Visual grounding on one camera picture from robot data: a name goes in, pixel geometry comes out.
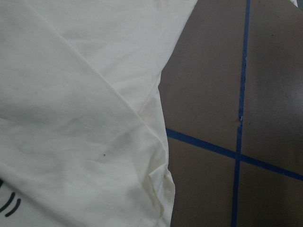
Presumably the cream long-sleeve cat shirt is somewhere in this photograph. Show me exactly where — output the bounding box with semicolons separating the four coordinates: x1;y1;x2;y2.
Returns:
0;0;196;227

